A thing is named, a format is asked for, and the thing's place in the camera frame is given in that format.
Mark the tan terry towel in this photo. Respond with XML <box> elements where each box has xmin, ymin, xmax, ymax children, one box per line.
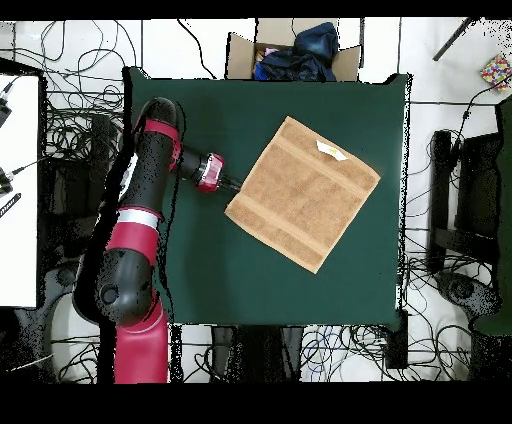
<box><xmin>223</xmin><ymin>115</ymin><xmax>382</xmax><ymax>275</ymax></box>

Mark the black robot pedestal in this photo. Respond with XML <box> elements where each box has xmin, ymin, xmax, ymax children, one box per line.
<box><xmin>210</xmin><ymin>325</ymin><xmax>304</xmax><ymax>382</ymax></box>

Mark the thin black cable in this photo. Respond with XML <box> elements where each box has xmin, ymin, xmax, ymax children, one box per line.
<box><xmin>176</xmin><ymin>18</ymin><xmax>217</xmax><ymax>80</ymax></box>

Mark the black power strip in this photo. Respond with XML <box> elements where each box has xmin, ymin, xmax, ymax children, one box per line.
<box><xmin>385</xmin><ymin>309</ymin><xmax>410</xmax><ymax>370</ymax></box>

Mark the grey round stand base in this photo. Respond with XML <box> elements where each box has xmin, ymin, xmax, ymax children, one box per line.
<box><xmin>54</xmin><ymin>264</ymin><xmax>80</xmax><ymax>288</ymax></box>
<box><xmin>436</xmin><ymin>271</ymin><xmax>498</xmax><ymax>318</ymax></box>

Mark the black device with cable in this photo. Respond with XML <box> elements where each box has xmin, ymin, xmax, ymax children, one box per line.
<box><xmin>0</xmin><ymin>166</ymin><xmax>16</xmax><ymax>197</ymax></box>
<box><xmin>0</xmin><ymin>93</ymin><xmax>13</xmax><ymax>130</ymax></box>

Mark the black cable tangle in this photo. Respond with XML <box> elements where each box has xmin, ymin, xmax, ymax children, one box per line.
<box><xmin>37</xmin><ymin>19</ymin><xmax>139</xmax><ymax>169</ymax></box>
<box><xmin>301</xmin><ymin>223</ymin><xmax>475</xmax><ymax>382</ymax></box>

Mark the open cardboard box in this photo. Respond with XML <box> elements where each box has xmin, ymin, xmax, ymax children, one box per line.
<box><xmin>225</xmin><ymin>17</ymin><xmax>363</xmax><ymax>83</ymax></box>

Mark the black equipment stand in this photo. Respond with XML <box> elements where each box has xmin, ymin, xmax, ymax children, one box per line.
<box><xmin>425</xmin><ymin>129</ymin><xmax>503</xmax><ymax>273</ymax></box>
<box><xmin>37</xmin><ymin>113</ymin><xmax>121</xmax><ymax>265</ymax></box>

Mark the dark green table cloth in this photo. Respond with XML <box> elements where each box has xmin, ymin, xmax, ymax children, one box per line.
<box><xmin>122</xmin><ymin>65</ymin><xmax>413</xmax><ymax>333</ymax></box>

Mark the white table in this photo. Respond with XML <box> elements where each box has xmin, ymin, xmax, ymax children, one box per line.
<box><xmin>0</xmin><ymin>73</ymin><xmax>41</xmax><ymax>309</ymax></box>

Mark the multicoloured speckled item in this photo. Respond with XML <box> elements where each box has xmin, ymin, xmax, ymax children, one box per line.
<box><xmin>479</xmin><ymin>54</ymin><xmax>512</xmax><ymax>92</ymax></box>

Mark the dark blue clothing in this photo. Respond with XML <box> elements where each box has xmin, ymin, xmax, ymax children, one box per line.
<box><xmin>252</xmin><ymin>21</ymin><xmax>341</xmax><ymax>83</ymax></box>

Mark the black slotted strip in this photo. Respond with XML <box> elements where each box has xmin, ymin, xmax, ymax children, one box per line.
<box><xmin>0</xmin><ymin>192</ymin><xmax>23</xmax><ymax>220</ymax></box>

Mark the black cable with plug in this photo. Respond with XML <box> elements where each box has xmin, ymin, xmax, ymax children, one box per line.
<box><xmin>453</xmin><ymin>75</ymin><xmax>512</xmax><ymax>153</ymax></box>

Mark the grey metal bar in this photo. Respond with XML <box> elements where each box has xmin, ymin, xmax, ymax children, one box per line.
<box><xmin>431</xmin><ymin>16</ymin><xmax>479</xmax><ymax>62</ymax></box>

